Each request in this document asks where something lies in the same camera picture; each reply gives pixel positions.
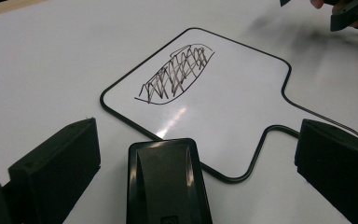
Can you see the black whiteboard eraser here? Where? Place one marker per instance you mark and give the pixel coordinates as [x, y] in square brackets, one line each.
[167, 183]

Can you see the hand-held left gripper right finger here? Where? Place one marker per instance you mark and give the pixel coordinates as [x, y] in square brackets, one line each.
[338, 168]

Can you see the white paddle-shaped whiteboard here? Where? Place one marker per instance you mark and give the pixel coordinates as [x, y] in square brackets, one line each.
[230, 112]

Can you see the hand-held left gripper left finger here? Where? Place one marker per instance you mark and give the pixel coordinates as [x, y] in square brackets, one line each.
[56, 168]

